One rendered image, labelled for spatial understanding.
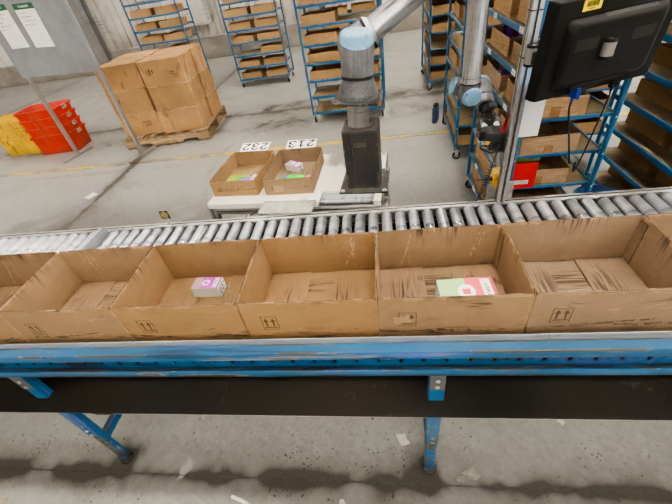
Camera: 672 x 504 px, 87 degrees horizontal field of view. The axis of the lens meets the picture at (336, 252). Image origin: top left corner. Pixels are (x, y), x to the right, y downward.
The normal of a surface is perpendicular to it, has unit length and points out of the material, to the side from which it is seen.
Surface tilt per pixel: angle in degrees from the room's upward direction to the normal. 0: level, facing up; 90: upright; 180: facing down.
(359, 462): 0
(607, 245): 90
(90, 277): 89
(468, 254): 90
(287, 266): 89
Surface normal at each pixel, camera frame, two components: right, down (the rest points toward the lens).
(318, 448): -0.14, -0.76
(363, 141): -0.17, 0.65
